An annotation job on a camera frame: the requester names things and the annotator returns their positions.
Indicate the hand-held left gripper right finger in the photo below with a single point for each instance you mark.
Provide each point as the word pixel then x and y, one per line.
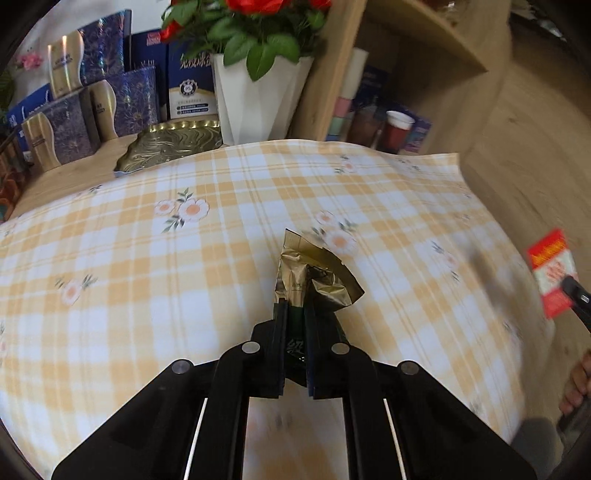
pixel 318 364

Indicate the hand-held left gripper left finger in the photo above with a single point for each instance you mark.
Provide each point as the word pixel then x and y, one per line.
pixel 277 360

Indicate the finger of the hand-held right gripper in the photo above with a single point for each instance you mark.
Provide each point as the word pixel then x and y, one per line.
pixel 579 297

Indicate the red box with white label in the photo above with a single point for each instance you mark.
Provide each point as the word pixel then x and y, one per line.
pixel 551 272

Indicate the gold green tea packet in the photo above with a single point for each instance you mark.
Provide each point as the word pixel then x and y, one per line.
pixel 300 272

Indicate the person's right hand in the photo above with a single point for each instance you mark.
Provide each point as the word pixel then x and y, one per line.
pixel 577 383

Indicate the yellow plaid floral tablecloth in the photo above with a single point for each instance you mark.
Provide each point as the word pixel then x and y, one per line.
pixel 184 286

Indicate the grey fluffy cloth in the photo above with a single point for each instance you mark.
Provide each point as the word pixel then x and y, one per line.
pixel 538 447

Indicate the small blue carton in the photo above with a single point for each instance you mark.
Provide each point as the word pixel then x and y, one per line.
pixel 419 134

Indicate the gold ornate tray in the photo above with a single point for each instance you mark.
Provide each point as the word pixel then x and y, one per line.
pixel 166 147

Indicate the red paper cup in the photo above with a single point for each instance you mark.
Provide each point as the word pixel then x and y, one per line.
pixel 398 131

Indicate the white angular vase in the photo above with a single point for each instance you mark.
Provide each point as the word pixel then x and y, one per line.
pixel 258 106

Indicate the stack of paper cups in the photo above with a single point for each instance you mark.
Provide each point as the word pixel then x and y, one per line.
pixel 351 92

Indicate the wooden low cabinet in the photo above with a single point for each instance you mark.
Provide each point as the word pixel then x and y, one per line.
pixel 69 171

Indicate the dark blue carton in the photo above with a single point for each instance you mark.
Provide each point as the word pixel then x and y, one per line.
pixel 375 85

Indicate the blue and white box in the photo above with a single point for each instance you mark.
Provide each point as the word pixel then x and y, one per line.
pixel 191 83

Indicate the gold and blue gift box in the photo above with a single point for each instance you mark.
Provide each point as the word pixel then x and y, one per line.
pixel 124 99
pixel 57 134
pixel 87 50

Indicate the wooden shelf unit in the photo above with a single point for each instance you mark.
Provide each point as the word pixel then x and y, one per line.
pixel 415 32

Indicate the red rose bouquet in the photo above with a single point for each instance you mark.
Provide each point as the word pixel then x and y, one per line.
pixel 258 41

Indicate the reddish printed box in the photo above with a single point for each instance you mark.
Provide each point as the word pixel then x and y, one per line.
pixel 9 180

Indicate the dark blue box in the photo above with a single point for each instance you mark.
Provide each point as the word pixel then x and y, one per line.
pixel 147 46

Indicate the blue flat box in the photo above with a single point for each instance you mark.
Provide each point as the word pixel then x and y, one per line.
pixel 30 104

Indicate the pink flower plant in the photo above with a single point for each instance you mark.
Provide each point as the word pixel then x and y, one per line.
pixel 27 60

